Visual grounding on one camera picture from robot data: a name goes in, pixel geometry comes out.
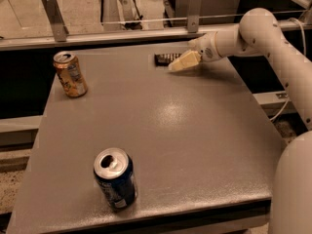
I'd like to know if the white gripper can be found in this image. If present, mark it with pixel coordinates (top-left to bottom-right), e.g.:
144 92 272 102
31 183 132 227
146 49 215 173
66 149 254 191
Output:
169 32 222 72

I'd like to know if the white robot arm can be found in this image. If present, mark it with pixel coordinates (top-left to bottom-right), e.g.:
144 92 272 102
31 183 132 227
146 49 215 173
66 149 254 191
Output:
169 8 312 234

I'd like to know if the orange soda can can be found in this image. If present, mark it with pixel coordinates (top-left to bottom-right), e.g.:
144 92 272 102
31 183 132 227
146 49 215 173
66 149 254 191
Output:
54 51 88 98

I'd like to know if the blue soda can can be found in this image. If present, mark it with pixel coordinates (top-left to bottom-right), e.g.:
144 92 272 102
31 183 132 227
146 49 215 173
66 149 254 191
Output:
94 147 137 210

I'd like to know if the right metal rail bracket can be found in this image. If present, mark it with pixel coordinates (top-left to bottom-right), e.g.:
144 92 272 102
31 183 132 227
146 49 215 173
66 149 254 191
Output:
187 0 202 33

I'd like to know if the metal rail bracket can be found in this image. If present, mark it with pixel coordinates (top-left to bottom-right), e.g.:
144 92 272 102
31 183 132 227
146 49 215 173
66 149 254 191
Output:
187 0 202 33
41 0 69 42

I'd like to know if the horizontal metal rail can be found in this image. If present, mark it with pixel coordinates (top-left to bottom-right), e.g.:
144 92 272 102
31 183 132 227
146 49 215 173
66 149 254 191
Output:
0 19 312 52

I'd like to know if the left metal rail bracket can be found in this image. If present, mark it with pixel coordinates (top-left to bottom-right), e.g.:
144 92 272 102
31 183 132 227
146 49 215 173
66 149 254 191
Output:
41 0 69 42

